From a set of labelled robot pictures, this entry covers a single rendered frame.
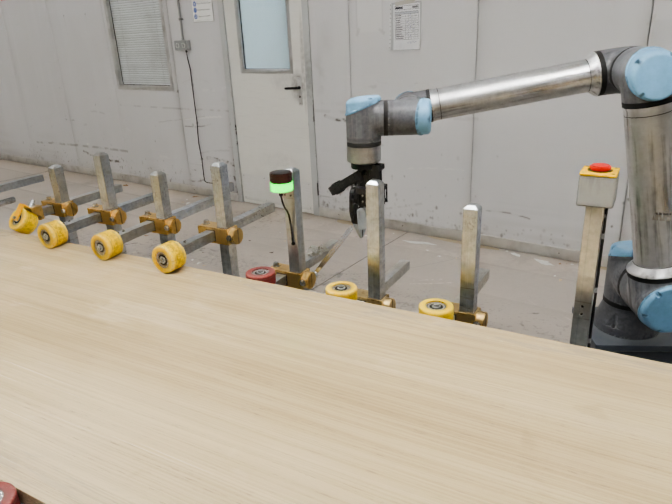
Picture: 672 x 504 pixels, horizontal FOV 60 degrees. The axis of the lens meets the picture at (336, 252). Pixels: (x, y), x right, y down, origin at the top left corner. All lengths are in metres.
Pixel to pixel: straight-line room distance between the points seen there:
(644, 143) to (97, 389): 1.35
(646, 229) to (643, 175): 0.15
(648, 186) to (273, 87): 3.86
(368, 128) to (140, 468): 0.94
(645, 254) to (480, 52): 2.60
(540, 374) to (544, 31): 3.02
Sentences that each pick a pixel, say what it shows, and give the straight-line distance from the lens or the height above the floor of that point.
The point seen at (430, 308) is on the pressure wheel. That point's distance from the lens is 1.36.
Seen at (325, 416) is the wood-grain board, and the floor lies 0.90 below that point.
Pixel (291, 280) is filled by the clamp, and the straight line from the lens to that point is 1.66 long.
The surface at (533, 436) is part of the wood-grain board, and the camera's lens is 1.01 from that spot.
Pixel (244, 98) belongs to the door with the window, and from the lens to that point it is 5.34.
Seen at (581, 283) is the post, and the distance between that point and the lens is 1.37.
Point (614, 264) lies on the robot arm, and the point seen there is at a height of 0.82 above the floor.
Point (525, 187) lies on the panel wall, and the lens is 4.10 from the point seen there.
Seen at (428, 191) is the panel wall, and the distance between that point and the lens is 4.40.
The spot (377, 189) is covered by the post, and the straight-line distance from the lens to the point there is 1.44.
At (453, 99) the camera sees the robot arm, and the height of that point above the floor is 1.32.
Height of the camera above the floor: 1.52
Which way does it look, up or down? 21 degrees down
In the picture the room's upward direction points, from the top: 3 degrees counter-clockwise
